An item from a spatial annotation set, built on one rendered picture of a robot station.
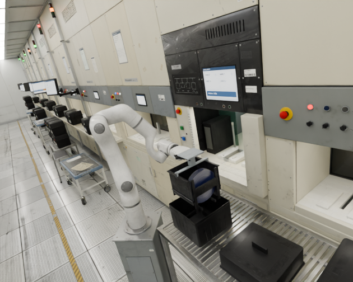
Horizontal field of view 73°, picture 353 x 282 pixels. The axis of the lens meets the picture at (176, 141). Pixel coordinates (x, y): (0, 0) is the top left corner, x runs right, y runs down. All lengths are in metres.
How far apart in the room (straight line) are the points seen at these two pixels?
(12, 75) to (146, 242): 13.71
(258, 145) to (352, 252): 0.65
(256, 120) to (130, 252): 1.16
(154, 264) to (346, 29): 1.62
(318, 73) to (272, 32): 0.29
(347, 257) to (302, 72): 0.77
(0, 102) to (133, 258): 13.57
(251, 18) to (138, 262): 1.61
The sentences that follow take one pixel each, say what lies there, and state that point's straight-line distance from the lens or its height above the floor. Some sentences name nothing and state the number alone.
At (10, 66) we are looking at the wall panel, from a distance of 14.85.
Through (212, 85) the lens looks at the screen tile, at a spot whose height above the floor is 1.56.
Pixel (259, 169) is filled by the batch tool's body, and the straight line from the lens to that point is 1.52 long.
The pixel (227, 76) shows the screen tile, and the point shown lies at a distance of 1.52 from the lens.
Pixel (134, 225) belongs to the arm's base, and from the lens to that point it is 1.69.
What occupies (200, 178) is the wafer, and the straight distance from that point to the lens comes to 1.35.
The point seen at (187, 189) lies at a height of 1.11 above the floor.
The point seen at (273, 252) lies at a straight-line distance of 1.32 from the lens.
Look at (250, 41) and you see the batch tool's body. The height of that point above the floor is 1.80.
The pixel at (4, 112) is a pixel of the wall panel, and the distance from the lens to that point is 14.88.
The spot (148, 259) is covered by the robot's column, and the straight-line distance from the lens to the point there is 1.76.
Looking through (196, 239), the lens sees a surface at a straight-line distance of 1.46.
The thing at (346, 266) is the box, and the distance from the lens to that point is 1.12.
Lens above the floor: 1.82
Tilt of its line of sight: 20 degrees down
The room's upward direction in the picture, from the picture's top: 11 degrees counter-clockwise
